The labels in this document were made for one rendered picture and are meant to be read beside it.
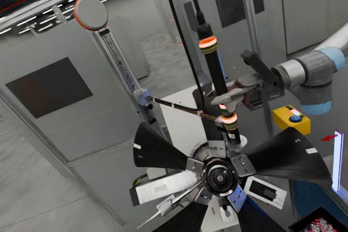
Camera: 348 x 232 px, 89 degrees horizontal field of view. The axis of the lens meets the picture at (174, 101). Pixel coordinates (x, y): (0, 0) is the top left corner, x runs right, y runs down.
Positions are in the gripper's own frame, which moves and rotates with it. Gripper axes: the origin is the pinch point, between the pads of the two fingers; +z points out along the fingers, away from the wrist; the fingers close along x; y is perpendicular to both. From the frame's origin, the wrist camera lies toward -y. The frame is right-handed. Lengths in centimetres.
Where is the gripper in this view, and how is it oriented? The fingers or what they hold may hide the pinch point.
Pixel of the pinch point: (212, 96)
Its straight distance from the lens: 53.2
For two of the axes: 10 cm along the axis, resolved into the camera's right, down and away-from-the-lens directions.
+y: 3.6, 8.2, 4.4
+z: -9.3, 3.5, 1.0
